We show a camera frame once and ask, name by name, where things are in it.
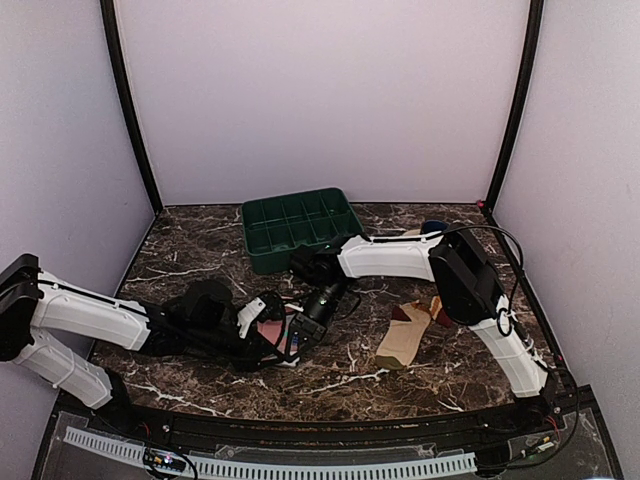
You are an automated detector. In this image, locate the beige sock with olive toe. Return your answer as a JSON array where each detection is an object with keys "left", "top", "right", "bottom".
[{"left": 375, "top": 295, "right": 454, "bottom": 371}]

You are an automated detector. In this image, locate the blue mug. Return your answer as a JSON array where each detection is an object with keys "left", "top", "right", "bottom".
[{"left": 420, "top": 220, "right": 449, "bottom": 235}]

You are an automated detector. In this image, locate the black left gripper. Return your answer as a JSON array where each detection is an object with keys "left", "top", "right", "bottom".
[{"left": 188, "top": 323, "right": 285, "bottom": 374}]

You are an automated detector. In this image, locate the black frame post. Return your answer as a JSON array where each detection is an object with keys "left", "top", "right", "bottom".
[
  {"left": 482, "top": 0, "right": 545, "bottom": 216},
  {"left": 99, "top": 0, "right": 164, "bottom": 216}
]

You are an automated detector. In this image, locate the black left frame post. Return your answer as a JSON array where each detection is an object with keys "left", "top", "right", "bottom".
[{"left": 99, "top": 0, "right": 164, "bottom": 216}]

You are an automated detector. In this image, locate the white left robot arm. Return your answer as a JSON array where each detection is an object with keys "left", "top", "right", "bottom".
[{"left": 1, "top": 254, "right": 298, "bottom": 436}]

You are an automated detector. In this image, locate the black front rail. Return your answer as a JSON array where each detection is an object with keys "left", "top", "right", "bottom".
[{"left": 133, "top": 404, "right": 547, "bottom": 443}]

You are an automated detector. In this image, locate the pink patterned sock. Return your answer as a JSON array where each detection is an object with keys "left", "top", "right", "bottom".
[{"left": 257, "top": 320, "right": 299, "bottom": 368}]

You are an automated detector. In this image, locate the white slotted cable duct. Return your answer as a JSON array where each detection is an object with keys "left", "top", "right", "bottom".
[{"left": 63, "top": 427, "right": 477, "bottom": 480}]

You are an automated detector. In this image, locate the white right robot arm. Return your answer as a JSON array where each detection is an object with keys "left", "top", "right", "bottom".
[{"left": 289, "top": 224, "right": 550, "bottom": 434}]

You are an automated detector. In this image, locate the green compartment tray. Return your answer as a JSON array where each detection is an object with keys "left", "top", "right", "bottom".
[{"left": 241, "top": 187, "right": 363, "bottom": 275}]

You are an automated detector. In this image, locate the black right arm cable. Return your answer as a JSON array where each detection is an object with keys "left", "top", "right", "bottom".
[{"left": 364, "top": 224, "right": 526, "bottom": 341}]

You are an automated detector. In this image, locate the black right frame post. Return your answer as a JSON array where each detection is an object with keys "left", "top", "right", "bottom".
[{"left": 482, "top": 0, "right": 545, "bottom": 216}]

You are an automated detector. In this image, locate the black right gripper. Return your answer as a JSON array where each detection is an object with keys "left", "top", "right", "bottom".
[{"left": 285, "top": 279, "right": 352, "bottom": 362}]

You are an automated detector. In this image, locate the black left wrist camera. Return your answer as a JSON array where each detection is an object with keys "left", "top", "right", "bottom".
[{"left": 179, "top": 280, "right": 233, "bottom": 328}]

